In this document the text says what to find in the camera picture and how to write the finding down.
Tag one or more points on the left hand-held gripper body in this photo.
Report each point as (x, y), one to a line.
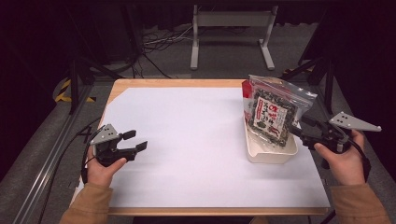
(106, 135)

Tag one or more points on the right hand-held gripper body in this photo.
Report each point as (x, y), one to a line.
(351, 123)

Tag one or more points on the clear packet of dark spices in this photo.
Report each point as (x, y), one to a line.
(274, 115)

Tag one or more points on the cream plastic bin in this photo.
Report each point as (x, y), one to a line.
(271, 154)

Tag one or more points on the red seasoning packet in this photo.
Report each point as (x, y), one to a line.
(246, 93)

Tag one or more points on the person's left hand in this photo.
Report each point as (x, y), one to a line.
(99, 175)

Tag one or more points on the person's right hand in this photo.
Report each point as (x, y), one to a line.
(347, 168)

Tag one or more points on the black tape cross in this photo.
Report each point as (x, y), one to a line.
(85, 133)

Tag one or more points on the white paper sheet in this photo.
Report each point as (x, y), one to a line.
(186, 149)

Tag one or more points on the yellow black hazard tape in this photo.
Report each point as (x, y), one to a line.
(63, 90)

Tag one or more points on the white metal stand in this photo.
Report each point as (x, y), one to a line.
(232, 18)

